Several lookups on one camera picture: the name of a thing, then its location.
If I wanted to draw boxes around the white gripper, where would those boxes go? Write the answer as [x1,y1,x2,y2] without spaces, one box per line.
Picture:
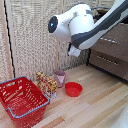
[67,44,82,58]

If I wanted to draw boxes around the silver drawer handle bar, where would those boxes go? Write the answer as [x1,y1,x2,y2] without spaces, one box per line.
[95,54,120,66]
[99,36,118,45]

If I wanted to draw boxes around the dark brown drawer cabinet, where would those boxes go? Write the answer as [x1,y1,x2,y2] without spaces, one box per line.
[87,8,128,83]

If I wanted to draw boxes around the pink plastic cup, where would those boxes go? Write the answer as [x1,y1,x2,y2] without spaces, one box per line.
[54,69,67,89]

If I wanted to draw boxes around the red plastic bowl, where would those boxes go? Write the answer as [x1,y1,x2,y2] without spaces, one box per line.
[64,81,84,98]

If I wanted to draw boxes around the yellow red food box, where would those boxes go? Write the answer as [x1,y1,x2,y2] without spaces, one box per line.
[35,71,58,100]

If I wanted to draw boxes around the beige woven folding screen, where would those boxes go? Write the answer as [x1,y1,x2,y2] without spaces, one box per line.
[0,0,101,81]

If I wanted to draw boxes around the red blue-rimmed shopping basket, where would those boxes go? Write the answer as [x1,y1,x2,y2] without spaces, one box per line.
[0,76,51,128]

